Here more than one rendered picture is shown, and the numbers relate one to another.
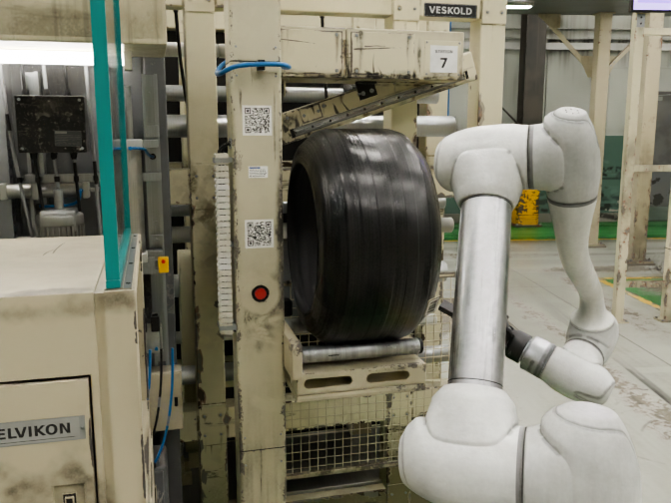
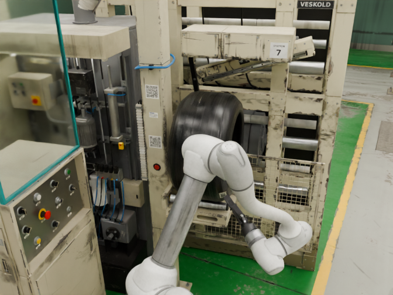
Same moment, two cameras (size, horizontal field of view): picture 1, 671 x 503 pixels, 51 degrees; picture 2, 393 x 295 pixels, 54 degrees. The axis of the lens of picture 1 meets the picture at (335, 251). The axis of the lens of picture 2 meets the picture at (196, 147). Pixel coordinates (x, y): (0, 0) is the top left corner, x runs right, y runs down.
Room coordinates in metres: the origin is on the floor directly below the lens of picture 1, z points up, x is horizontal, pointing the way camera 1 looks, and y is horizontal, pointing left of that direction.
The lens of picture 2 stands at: (0.25, -1.01, 2.13)
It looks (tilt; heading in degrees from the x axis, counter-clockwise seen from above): 26 degrees down; 31
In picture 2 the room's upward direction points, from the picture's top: 1 degrees counter-clockwise
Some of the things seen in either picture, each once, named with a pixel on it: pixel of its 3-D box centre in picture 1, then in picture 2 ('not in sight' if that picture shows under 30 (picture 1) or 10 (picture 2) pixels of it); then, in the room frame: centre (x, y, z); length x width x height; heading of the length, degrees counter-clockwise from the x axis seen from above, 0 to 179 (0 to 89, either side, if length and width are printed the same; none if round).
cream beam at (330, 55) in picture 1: (358, 58); (238, 42); (2.26, -0.07, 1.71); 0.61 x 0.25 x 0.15; 105
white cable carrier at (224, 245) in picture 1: (225, 244); (144, 142); (1.81, 0.29, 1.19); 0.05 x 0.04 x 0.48; 15
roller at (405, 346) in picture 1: (359, 350); (197, 202); (1.81, -0.07, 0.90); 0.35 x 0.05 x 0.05; 105
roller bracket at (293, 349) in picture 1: (284, 340); (175, 185); (1.90, 0.14, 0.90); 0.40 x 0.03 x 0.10; 15
